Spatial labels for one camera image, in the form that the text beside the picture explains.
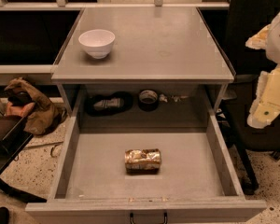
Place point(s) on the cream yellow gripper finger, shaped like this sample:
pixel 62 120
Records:
pixel 266 107

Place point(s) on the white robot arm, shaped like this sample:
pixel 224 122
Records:
pixel 268 38

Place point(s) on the grey counter cabinet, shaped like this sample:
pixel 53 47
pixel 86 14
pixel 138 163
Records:
pixel 165 49

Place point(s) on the grey open drawer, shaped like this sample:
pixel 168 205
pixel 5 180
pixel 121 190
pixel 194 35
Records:
pixel 170 166

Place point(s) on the dark office chair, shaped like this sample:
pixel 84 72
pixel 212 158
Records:
pixel 245 19

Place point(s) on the crumpled paper scraps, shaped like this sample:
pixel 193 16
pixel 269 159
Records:
pixel 171 98

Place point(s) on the black tape roll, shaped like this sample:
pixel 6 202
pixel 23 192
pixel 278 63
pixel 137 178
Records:
pixel 148 100

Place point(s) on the white ceramic bowl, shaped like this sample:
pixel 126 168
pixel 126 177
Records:
pixel 97 43

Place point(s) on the brown cloth bag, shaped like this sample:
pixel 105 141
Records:
pixel 25 100

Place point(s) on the black drawer handle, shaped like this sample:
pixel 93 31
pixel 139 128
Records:
pixel 148 219

